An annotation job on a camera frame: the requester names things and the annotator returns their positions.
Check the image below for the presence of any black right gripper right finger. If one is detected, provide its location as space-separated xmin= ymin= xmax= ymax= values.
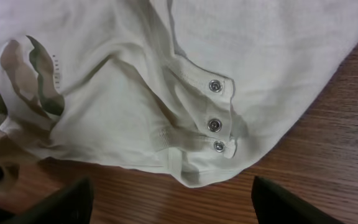
xmin=251 ymin=176 xmax=343 ymax=224

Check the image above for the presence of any white baby bodysuit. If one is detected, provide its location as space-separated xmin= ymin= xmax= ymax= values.
xmin=0 ymin=0 xmax=358 ymax=192

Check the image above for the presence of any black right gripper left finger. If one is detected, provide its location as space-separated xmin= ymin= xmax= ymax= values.
xmin=2 ymin=178 xmax=94 ymax=224

